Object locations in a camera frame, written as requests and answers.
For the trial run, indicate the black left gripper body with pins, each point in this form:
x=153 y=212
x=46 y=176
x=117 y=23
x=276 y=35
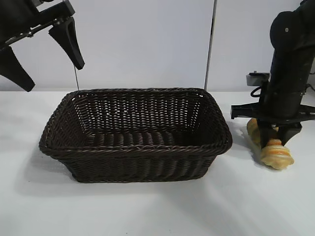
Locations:
x=22 y=22

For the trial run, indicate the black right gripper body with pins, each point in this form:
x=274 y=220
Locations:
x=283 y=108

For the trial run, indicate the silver background pole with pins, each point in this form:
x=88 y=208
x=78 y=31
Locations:
x=209 y=61

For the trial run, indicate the long twisted golden bread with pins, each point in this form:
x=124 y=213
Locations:
x=278 y=157

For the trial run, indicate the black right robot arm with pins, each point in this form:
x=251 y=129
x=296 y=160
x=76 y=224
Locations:
x=290 y=54

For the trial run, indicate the dark brown woven basket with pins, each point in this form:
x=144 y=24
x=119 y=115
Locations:
x=137 y=157

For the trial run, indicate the thin grey background rod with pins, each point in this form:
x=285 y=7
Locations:
x=76 y=78

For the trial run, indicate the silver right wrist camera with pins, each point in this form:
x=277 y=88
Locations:
x=253 y=79

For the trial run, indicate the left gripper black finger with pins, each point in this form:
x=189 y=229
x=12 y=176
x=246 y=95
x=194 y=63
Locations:
x=70 y=41
x=14 y=71

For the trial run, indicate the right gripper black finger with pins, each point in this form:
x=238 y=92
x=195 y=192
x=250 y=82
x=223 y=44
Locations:
x=264 y=135
x=289 y=131

